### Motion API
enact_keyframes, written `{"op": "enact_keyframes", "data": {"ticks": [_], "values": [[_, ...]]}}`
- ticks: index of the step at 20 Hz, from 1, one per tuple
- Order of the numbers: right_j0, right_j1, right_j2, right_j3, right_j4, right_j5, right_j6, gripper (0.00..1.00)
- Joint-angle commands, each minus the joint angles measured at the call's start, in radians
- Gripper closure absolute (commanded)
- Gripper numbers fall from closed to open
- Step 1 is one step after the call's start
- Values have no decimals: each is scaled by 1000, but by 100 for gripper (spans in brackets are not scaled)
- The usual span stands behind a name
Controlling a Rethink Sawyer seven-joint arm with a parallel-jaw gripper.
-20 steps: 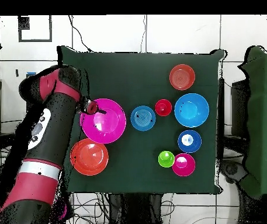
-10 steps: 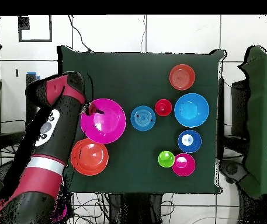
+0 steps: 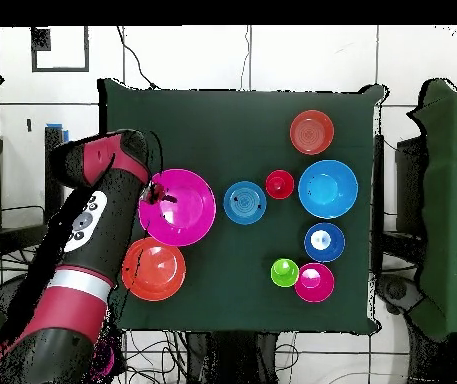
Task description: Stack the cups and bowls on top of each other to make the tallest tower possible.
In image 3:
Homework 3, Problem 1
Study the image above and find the blue tape strip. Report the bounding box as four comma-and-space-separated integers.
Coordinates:
45, 122, 70, 144

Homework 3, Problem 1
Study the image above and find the dark green tablecloth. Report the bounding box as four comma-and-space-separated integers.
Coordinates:
97, 77, 389, 335

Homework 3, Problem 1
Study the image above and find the large orange bowl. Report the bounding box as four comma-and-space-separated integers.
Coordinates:
120, 236, 188, 303

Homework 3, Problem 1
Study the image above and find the small pink-red bowl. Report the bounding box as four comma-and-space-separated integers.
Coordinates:
294, 262, 336, 304

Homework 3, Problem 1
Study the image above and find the large blue bowl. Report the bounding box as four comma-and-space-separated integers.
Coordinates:
297, 159, 360, 220

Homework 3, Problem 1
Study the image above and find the large pink bowl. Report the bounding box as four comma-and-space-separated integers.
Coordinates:
137, 168, 218, 248

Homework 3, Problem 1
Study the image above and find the small dark blue bowl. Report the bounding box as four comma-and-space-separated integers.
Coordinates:
303, 222, 347, 264

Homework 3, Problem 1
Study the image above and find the bundle of floor cables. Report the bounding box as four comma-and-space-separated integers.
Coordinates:
0, 247, 53, 297

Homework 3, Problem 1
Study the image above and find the red cup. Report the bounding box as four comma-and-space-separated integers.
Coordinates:
264, 169, 296, 200

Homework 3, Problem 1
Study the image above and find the small orange ridged bowl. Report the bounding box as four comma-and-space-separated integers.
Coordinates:
289, 109, 336, 156

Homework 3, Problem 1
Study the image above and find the green cup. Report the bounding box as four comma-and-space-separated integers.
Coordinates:
270, 257, 301, 288

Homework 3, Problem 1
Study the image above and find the black square floor frame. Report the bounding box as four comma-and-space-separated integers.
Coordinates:
30, 25, 90, 74

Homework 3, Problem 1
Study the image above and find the black floor stand base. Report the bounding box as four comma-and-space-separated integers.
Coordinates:
374, 275, 425, 317

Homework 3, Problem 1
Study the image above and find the long black floor cable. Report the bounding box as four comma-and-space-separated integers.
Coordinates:
116, 25, 159, 90

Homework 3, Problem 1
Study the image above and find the small light blue ridged bowl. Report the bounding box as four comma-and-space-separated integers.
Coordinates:
222, 180, 268, 226

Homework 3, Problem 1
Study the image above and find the small magenta bowl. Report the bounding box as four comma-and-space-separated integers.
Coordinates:
91, 335, 116, 381

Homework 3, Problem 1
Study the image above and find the black metal stand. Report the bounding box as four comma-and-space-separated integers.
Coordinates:
371, 132, 429, 265
0, 125, 67, 265

